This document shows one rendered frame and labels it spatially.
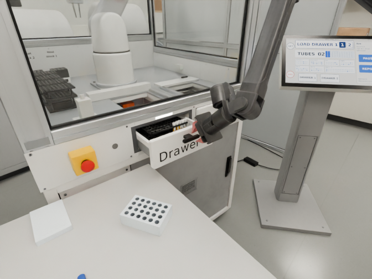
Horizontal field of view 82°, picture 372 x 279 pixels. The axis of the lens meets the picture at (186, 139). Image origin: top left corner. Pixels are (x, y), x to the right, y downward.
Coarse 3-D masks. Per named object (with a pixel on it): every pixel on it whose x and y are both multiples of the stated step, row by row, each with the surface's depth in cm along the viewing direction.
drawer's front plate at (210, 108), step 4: (212, 104) 100; (200, 108) 96; (204, 108) 97; (208, 108) 99; (212, 108) 100; (196, 112) 97; (200, 112) 96; (204, 112) 98; (212, 112) 101; (196, 120) 99
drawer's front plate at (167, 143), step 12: (180, 132) 76; (156, 144) 71; (168, 144) 74; (180, 144) 78; (192, 144) 82; (204, 144) 87; (156, 156) 73; (168, 156) 77; (180, 156) 81; (156, 168) 75
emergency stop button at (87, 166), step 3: (84, 162) 65; (87, 162) 66; (90, 162) 66; (93, 162) 67; (81, 165) 65; (84, 165) 65; (87, 165) 66; (90, 165) 66; (93, 165) 67; (81, 168) 65; (84, 168) 65; (87, 168) 66; (90, 168) 67; (93, 168) 67; (84, 171) 66; (87, 171) 66; (90, 171) 67
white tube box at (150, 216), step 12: (132, 204) 65; (144, 204) 63; (156, 204) 63; (168, 204) 63; (120, 216) 60; (132, 216) 59; (144, 216) 60; (156, 216) 59; (168, 216) 62; (144, 228) 59; (156, 228) 57
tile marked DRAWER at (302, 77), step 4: (300, 76) 116; (304, 76) 115; (308, 76) 115; (312, 76) 115; (316, 76) 115; (300, 80) 115; (304, 80) 115; (308, 80) 115; (312, 80) 114; (316, 80) 114
